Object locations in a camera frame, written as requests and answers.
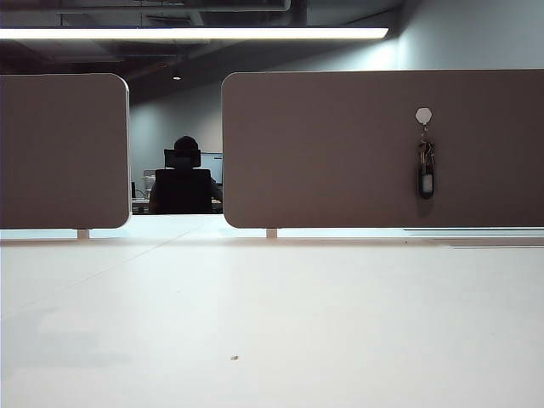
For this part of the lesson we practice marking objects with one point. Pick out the narrow brown desk partition panel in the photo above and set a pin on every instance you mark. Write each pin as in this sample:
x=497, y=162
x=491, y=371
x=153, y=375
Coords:
x=64, y=149

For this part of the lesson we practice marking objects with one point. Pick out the white adhesive wall hook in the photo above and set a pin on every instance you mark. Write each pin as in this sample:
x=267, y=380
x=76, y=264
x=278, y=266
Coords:
x=423, y=115

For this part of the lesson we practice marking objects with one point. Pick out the background computer monitor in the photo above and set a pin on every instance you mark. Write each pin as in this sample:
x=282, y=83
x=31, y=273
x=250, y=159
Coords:
x=212, y=166

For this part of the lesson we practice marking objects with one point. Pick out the key bunch with black fob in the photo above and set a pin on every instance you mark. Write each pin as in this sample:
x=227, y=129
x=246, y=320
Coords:
x=426, y=183

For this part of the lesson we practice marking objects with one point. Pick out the long ceiling light strip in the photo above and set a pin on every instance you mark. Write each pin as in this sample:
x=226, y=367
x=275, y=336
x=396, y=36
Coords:
x=191, y=33

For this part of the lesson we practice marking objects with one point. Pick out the wide brown desk partition panel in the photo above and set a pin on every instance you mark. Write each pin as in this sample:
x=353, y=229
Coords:
x=319, y=149

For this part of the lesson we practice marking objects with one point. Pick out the background desk with clutter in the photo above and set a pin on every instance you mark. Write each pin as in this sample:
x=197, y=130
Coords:
x=140, y=207

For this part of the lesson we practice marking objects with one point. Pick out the white partition support foot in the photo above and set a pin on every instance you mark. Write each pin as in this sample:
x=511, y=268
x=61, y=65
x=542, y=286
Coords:
x=83, y=234
x=271, y=233

